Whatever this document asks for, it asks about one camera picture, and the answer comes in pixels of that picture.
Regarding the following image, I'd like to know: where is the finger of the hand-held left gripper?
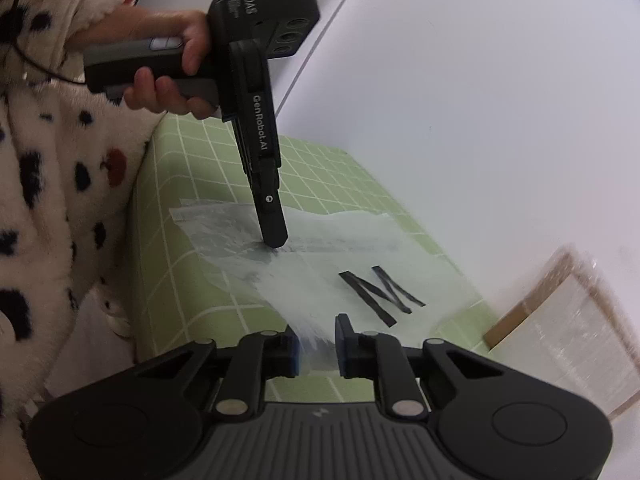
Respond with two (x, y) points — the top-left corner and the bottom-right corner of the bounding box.
(248, 159), (290, 249)

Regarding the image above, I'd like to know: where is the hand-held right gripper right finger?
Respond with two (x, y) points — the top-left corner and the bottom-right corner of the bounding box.
(335, 312), (503, 418)

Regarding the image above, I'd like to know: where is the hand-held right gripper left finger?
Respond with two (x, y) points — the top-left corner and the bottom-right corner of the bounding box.
(135, 330), (301, 421)

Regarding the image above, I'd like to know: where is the translucent plastic shopping bag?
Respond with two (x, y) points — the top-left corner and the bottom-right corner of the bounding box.
(170, 199), (482, 377)

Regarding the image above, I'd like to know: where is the person's left forearm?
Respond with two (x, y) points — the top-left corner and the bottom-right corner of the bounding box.
(0, 0), (143, 86)

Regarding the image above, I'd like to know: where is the person's left hand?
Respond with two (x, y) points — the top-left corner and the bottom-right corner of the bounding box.
(122, 9), (222, 122)

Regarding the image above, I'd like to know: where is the cardboard box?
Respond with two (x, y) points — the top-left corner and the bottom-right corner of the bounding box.
(482, 245), (640, 417)

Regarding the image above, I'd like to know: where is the spotted fleece garment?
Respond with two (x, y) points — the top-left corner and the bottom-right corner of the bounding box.
(0, 75), (168, 480)

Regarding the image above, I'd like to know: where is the bubble wrap sheet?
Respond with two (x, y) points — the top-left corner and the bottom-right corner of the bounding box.
(530, 245), (640, 411)

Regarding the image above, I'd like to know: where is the thin black cable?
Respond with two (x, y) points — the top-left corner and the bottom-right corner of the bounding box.
(11, 0), (87, 84)

